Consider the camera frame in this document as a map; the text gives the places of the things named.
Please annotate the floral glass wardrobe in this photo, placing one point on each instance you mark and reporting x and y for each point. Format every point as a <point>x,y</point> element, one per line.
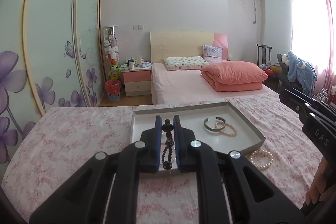
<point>50,57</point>

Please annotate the pink beige nightstand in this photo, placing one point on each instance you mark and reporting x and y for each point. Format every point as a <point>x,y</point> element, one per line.
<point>137,81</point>

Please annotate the beige pink headboard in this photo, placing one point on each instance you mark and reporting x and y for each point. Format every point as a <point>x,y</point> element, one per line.
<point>183,43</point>

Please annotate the lilac small pillow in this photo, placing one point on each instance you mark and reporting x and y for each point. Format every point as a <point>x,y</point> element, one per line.
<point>212,54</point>

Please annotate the red lined waste basket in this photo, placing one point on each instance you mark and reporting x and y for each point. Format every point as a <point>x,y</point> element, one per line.
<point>113,89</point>

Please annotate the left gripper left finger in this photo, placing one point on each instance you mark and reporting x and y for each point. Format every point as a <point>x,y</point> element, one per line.
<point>105,188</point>

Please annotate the folded coral duvet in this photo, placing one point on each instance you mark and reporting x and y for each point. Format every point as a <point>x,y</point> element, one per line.
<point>234,76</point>

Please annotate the wide silver cuff bangle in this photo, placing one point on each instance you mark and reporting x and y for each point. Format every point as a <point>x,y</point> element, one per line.
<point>216,124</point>

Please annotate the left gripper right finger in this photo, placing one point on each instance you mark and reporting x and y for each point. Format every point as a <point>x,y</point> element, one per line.
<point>230,188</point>

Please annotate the plush toy display tube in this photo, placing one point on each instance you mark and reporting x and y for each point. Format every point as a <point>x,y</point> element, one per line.
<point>111,51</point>

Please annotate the grey cardboard tray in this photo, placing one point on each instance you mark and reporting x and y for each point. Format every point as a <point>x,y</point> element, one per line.
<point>240,134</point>

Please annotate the bed with pink sheet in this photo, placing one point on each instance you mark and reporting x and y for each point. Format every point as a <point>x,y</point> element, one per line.
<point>189,86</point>

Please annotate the dark wooden chair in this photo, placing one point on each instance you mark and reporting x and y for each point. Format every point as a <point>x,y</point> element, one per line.
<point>263,54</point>

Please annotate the white wall switch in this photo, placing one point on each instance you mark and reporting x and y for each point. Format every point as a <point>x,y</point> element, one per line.
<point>138,27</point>

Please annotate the floral white pillow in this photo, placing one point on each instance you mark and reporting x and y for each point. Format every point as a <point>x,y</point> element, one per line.
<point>185,63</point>

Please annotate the right human hand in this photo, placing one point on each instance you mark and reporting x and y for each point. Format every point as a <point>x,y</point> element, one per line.
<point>318,190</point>

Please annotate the blue plush garment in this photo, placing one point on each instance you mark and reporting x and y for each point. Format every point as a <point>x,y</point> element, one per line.
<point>303,72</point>

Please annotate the pink curtain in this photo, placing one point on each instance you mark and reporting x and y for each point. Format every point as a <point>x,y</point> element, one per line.
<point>313,38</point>

